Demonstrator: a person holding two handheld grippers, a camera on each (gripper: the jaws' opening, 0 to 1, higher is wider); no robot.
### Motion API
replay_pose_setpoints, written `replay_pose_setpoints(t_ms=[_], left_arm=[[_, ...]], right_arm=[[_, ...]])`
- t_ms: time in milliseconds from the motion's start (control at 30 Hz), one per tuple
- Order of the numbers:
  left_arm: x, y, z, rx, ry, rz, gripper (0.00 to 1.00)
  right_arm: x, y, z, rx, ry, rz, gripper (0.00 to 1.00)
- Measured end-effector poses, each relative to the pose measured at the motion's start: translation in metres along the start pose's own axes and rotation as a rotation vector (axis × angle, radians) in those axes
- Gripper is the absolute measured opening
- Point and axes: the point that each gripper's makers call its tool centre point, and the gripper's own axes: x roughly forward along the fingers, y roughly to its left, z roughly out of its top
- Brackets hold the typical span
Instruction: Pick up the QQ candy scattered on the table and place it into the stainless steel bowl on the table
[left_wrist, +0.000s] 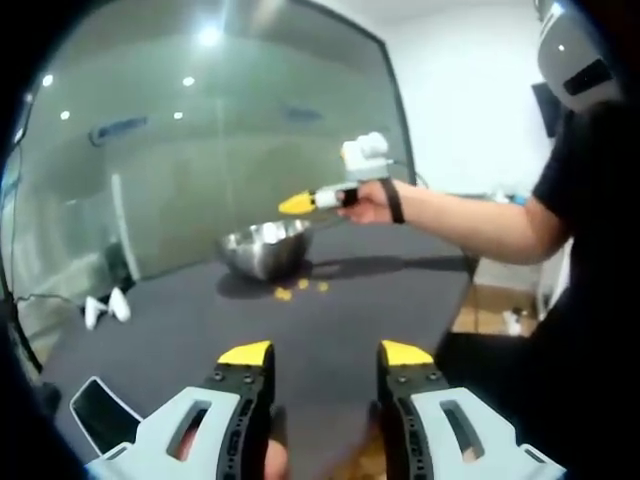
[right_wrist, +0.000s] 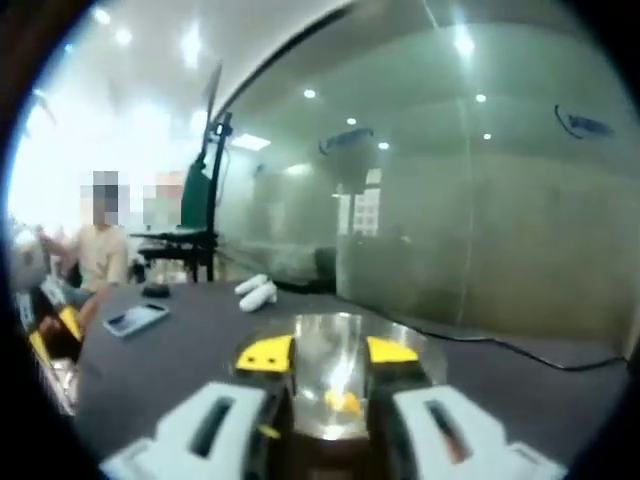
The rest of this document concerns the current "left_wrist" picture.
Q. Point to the stainless steel bowl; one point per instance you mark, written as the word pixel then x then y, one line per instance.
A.
pixel 260 260

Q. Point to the yellow QQ candies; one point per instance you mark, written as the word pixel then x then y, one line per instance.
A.
pixel 283 296

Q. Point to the person's right hand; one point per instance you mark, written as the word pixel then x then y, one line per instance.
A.
pixel 372 205

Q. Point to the person's left hand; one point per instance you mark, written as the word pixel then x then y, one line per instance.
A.
pixel 276 460

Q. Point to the black table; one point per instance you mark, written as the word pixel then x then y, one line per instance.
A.
pixel 200 340

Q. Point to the white-edged smartphone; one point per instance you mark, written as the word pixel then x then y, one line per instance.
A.
pixel 100 415

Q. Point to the white floor power adapter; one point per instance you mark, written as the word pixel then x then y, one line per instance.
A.
pixel 515 321

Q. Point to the white desk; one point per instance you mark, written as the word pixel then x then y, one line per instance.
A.
pixel 546 285

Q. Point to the person's black clothing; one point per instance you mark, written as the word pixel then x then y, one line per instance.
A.
pixel 600 325

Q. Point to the white and grey headset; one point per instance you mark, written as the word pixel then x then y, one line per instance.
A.
pixel 555 65

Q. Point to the black wall monitor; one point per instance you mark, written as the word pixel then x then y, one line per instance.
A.
pixel 545 107

